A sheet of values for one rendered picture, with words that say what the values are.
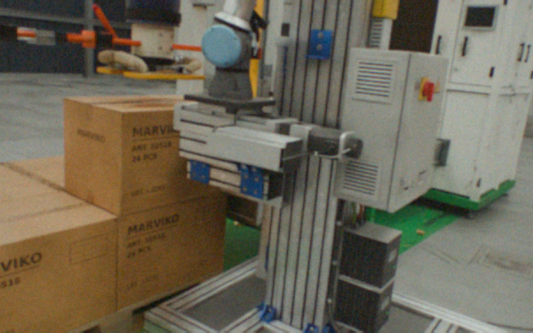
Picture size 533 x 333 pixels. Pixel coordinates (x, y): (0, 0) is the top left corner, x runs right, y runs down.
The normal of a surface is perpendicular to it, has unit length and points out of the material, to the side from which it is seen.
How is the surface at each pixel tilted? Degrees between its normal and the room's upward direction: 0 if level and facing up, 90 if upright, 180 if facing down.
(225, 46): 97
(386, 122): 90
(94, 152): 90
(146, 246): 90
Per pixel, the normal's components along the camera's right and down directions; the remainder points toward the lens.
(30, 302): 0.77, 0.21
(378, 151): -0.57, 0.14
